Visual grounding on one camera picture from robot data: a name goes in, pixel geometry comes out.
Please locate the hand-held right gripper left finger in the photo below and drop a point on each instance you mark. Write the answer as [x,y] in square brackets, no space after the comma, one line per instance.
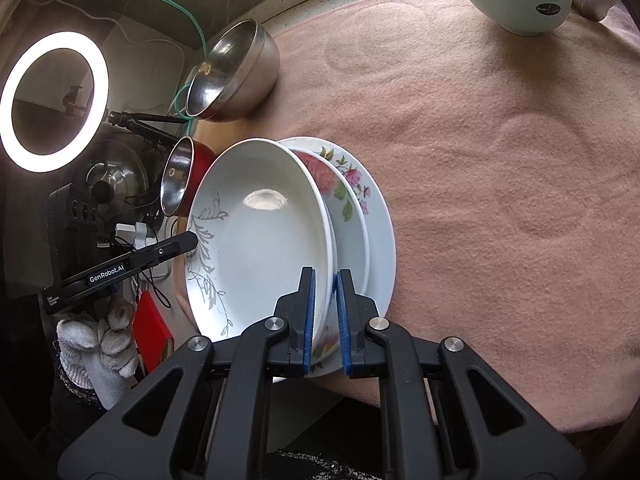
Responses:
[310,320]

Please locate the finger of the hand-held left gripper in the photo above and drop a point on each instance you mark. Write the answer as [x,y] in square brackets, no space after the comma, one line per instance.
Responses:
[172,247]

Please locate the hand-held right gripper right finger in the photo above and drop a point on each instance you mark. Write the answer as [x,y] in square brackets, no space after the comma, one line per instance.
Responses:
[342,320]

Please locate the plain white plate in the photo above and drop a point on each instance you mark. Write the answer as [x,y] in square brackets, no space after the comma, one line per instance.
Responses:
[332,255]

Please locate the grey leaf print white plate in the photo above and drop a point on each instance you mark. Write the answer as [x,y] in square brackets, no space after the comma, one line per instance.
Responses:
[260,260]

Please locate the red steel bowl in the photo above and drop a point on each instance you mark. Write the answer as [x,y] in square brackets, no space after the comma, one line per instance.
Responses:
[200,165]

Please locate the pink floral white plate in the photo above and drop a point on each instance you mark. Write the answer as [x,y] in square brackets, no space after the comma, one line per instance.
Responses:
[382,240]
[352,230]

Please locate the large stainless steel bowl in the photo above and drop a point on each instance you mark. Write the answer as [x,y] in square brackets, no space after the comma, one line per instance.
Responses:
[250,75]

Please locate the person's left hand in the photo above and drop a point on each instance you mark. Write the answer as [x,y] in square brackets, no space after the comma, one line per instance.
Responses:
[100,350]

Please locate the white power strip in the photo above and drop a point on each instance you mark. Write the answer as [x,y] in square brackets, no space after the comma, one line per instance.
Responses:
[142,237]

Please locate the black appliance with dials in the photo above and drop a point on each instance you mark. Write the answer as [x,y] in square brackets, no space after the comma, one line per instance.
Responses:
[65,230]

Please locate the red flat packet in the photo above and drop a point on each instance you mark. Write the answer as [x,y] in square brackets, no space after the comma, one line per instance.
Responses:
[150,330]

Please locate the steel pot lid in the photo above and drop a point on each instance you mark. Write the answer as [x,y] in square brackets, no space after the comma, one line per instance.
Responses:
[117,175]

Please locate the black tripod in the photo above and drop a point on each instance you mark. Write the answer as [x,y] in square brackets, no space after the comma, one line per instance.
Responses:
[150,122]

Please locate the pink towel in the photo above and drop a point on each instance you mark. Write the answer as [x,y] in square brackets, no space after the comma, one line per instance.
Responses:
[475,185]

